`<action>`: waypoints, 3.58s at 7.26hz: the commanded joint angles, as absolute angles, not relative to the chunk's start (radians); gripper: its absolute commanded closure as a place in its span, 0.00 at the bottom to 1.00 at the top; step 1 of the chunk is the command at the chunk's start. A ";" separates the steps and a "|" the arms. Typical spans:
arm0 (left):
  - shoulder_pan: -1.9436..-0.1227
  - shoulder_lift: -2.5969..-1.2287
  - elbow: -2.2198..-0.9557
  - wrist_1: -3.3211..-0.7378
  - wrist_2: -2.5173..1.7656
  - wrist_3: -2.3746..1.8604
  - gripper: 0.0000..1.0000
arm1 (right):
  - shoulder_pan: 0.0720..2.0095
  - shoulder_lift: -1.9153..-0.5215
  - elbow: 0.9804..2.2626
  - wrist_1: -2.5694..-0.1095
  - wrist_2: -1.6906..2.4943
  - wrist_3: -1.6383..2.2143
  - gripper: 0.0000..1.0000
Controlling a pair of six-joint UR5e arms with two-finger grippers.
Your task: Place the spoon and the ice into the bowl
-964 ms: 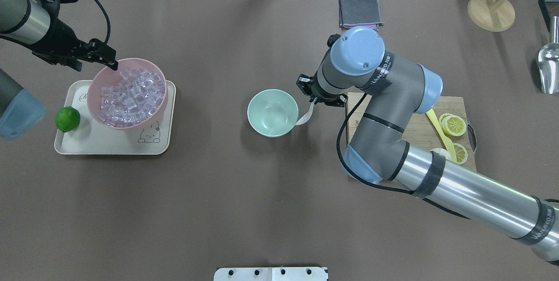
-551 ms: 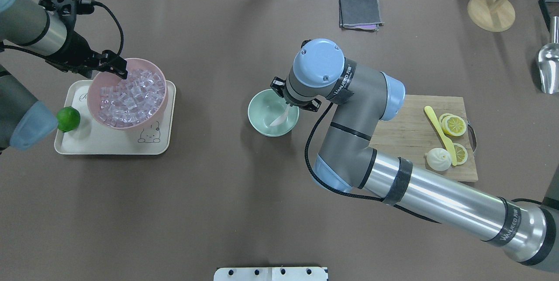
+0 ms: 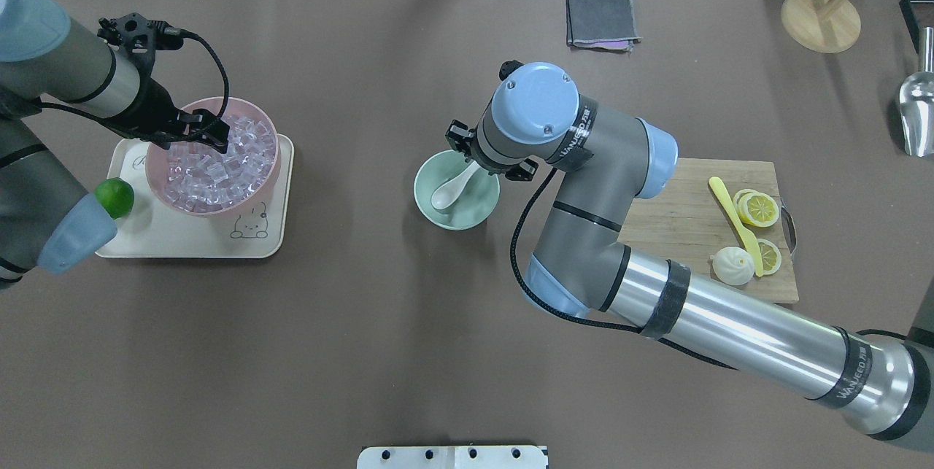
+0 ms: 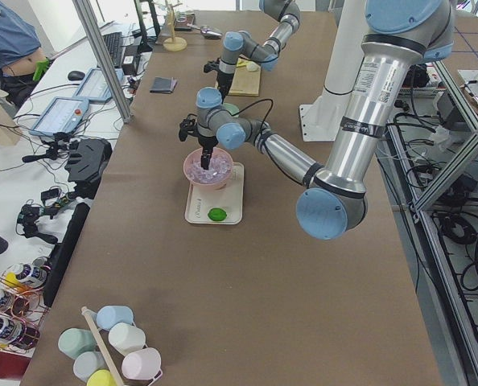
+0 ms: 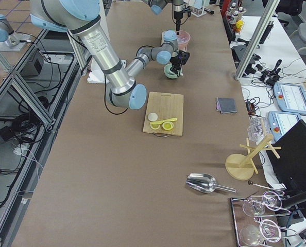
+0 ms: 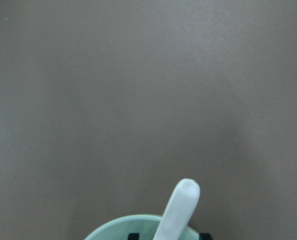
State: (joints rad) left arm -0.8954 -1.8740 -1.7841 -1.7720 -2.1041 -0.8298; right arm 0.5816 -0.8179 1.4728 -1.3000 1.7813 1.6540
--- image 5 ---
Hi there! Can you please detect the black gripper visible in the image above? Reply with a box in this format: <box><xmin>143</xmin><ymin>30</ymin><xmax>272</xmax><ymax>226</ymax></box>
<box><xmin>170</xmin><ymin>51</ymin><xmax>182</xmax><ymax>76</ymax></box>
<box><xmin>173</xmin><ymin>5</ymin><xmax>184</xmax><ymax>35</ymax></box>

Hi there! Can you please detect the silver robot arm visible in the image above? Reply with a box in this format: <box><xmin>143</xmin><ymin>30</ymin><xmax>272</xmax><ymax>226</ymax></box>
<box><xmin>30</xmin><ymin>1</ymin><xmax>184</xmax><ymax>110</ymax></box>
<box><xmin>143</xmin><ymin>0</ymin><xmax>186</xmax><ymax>35</ymax></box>

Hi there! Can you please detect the mint green bowl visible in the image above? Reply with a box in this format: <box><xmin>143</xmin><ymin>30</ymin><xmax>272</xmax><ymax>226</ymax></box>
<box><xmin>164</xmin><ymin>63</ymin><xmax>180</xmax><ymax>79</ymax></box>

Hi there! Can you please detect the clear ice cubes pile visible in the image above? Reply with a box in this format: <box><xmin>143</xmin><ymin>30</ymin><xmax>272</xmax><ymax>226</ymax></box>
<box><xmin>177</xmin><ymin>33</ymin><xmax>190</xmax><ymax>44</ymax></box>

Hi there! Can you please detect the pink bowl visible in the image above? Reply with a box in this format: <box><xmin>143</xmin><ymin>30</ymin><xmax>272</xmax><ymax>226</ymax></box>
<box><xmin>177</xmin><ymin>30</ymin><xmax>191</xmax><ymax>51</ymax></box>

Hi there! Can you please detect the metal ice scoop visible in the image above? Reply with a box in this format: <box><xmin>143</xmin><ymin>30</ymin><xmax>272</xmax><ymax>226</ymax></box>
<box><xmin>186</xmin><ymin>173</ymin><xmax>237</xmax><ymax>193</ymax></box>

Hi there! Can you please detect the beige plastic tray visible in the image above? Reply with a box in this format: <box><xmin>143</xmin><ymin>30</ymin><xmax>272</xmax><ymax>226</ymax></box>
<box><xmin>161</xmin><ymin>30</ymin><xmax>177</xmax><ymax>43</ymax></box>

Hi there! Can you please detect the pastel cup rack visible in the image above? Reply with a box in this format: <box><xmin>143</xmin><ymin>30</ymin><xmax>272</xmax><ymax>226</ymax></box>
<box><xmin>188</xmin><ymin>0</ymin><xmax>215</xmax><ymax>17</ymax></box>

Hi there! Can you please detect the bamboo cutting board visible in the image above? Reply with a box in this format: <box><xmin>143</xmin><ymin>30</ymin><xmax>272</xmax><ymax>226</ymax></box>
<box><xmin>143</xmin><ymin>92</ymin><xmax>184</xmax><ymax>136</ymax></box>

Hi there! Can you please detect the yellow plastic knife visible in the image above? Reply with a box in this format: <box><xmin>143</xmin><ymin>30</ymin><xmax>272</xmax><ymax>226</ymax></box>
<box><xmin>150</xmin><ymin>117</ymin><xmax>178</xmax><ymax>125</ymax></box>

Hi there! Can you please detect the lemon slice stack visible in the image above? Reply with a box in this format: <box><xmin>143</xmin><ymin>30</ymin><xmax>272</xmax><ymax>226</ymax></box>
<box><xmin>162</xmin><ymin>121</ymin><xmax>174</xmax><ymax>131</ymax></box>

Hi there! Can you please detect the grey folded cloth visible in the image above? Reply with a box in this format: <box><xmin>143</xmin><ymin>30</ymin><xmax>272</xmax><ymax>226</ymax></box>
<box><xmin>216</xmin><ymin>97</ymin><xmax>237</xmax><ymax>114</ymax></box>

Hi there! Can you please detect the single lemon slice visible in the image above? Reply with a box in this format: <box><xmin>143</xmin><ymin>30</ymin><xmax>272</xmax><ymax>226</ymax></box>
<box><xmin>150</xmin><ymin>125</ymin><xmax>160</xmax><ymax>130</ymax></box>

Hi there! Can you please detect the wooden mug tree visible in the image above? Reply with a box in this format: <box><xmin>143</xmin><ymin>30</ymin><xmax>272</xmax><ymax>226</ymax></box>
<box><xmin>225</xmin><ymin>134</ymin><xmax>282</xmax><ymax>181</ymax></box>

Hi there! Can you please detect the blue teach pendant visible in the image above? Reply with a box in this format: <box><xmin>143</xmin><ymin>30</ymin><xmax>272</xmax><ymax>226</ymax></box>
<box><xmin>268</xmin><ymin>111</ymin><xmax>301</xmax><ymax>141</ymax></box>
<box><xmin>273</xmin><ymin>82</ymin><xmax>306</xmax><ymax>116</ymax></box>

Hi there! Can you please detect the black monitor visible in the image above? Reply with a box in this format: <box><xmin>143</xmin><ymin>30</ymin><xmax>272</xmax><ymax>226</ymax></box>
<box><xmin>266</xmin><ymin>120</ymin><xmax>306</xmax><ymax>192</ymax></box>

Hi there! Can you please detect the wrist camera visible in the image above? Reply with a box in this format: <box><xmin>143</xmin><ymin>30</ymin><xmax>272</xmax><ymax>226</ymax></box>
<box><xmin>183</xmin><ymin>4</ymin><xmax>192</xmax><ymax>17</ymax></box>
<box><xmin>179</xmin><ymin>50</ymin><xmax>190</xmax><ymax>65</ymax></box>

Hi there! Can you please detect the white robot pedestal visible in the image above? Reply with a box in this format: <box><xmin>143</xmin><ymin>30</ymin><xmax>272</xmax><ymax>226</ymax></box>
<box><xmin>87</xmin><ymin>0</ymin><xmax>127</xmax><ymax>85</ymax></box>

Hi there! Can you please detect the aluminium frame post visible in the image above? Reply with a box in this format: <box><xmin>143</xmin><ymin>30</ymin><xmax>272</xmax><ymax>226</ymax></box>
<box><xmin>234</xmin><ymin>0</ymin><xmax>280</xmax><ymax>81</ymax></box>

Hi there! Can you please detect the wire glass rack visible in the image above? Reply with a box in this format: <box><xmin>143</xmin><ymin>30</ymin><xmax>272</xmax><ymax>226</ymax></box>
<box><xmin>230</xmin><ymin>190</ymin><xmax>297</xmax><ymax>246</ymax></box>

